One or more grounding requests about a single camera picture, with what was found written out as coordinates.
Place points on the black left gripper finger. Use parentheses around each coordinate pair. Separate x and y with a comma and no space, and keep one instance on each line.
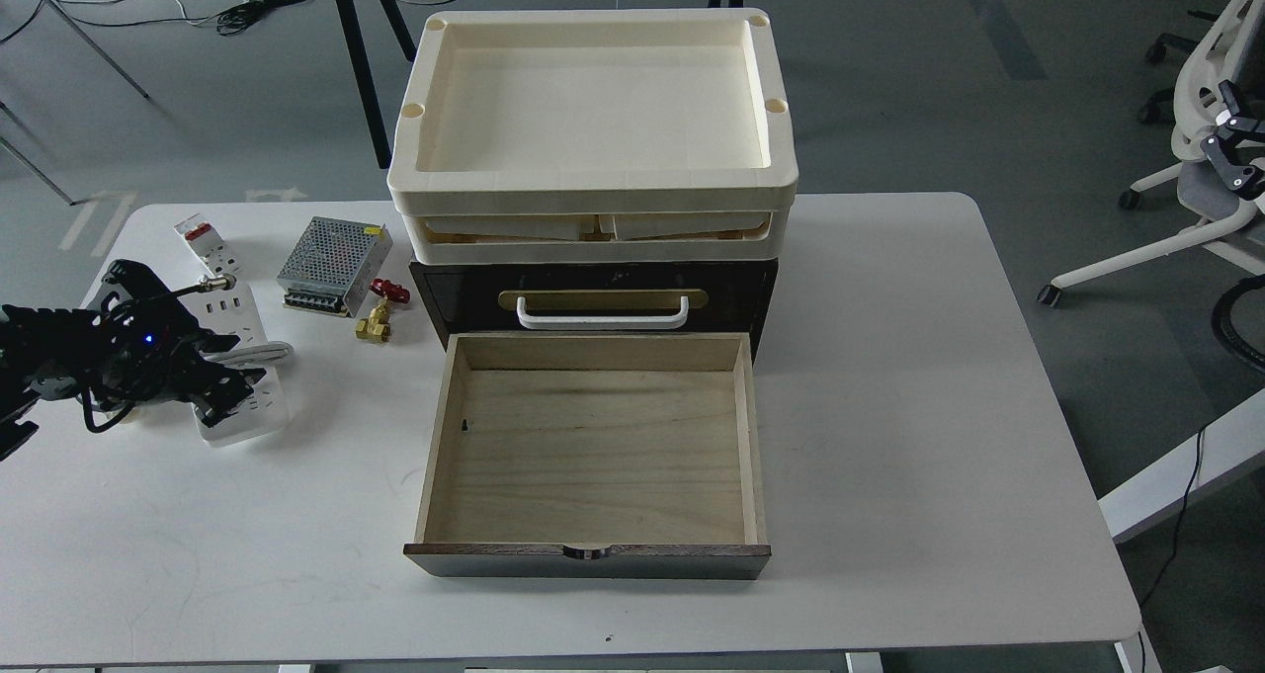
(136,299)

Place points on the white office chair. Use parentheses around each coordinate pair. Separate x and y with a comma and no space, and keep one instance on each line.
(1217,143)

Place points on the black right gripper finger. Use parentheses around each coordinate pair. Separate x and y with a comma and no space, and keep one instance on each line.
(215,390)

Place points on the brass valve with red handle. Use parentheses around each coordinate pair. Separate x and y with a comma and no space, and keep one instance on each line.
(375,327)

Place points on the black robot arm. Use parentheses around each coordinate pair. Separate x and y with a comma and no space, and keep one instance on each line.
(17,432)

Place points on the cream plastic stacking tray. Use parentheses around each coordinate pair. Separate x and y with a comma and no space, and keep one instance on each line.
(597,136)

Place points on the white power strip with cable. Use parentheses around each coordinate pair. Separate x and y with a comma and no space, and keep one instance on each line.
(235,312)

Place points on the white red circuit breaker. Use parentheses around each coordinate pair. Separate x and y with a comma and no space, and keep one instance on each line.
(207,245)

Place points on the open wooden drawer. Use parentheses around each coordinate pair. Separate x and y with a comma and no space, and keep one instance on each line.
(594,455)

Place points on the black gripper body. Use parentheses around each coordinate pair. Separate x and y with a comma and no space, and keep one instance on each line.
(139,352)

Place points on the metal mesh power supply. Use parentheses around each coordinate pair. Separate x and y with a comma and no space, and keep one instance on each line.
(332,265)

